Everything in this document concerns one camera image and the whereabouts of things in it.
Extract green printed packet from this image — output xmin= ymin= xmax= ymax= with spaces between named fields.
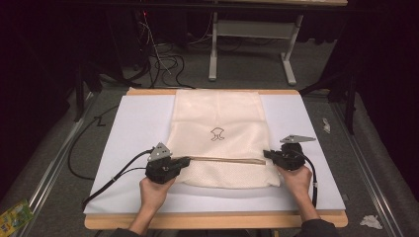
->
xmin=0 ymin=198 xmax=36 ymax=237

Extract large crumpled white tissue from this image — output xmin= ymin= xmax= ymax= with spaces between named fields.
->
xmin=359 ymin=214 xmax=383 ymax=230

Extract cream mesh laundry bag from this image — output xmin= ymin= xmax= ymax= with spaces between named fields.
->
xmin=166 ymin=89 xmax=282 ymax=190

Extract person's right hand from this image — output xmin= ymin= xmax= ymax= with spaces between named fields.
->
xmin=276 ymin=164 xmax=313 ymax=199

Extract tangle of floor cables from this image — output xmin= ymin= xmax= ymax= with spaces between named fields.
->
xmin=129 ymin=9 xmax=196 ymax=90

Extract white metal desk frame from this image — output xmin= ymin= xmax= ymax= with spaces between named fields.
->
xmin=208 ymin=0 xmax=349 ymax=87

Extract person's left hand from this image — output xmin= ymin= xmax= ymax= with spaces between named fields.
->
xmin=138 ymin=176 xmax=176 ymax=212

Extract left hand-held gripper cable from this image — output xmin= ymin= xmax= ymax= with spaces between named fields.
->
xmin=81 ymin=148 xmax=154 ymax=209

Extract black floor cable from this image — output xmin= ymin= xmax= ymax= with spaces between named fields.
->
xmin=67 ymin=104 xmax=121 ymax=181

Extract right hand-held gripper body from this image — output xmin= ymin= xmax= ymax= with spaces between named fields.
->
xmin=276 ymin=134 xmax=316 ymax=172

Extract metal floor rail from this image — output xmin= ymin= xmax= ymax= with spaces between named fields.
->
xmin=9 ymin=92 xmax=97 ymax=237
xmin=329 ymin=98 xmax=400 ymax=237

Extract right hand-held gripper cable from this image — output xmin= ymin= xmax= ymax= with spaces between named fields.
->
xmin=297 ymin=151 xmax=319 ymax=209

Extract black metal stand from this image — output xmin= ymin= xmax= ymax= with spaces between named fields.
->
xmin=72 ymin=60 xmax=104 ymax=123
xmin=298 ymin=63 xmax=360 ymax=136

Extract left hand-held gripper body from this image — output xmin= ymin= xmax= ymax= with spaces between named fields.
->
xmin=145 ymin=141 xmax=181 ymax=185

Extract white table board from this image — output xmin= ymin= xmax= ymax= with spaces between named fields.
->
xmin=83 ymin=94 xmax=347 ymax=215

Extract hand-held gripper cable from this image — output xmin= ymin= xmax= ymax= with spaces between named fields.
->
xmin=297 ymin=151 xmax=319 ymax=209
xmin=81 ymin=148 xmax=154 ymax=209

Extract wooden table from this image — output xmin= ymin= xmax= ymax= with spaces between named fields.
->
xmin=83 ymin=88 xmax=350 ymax=230

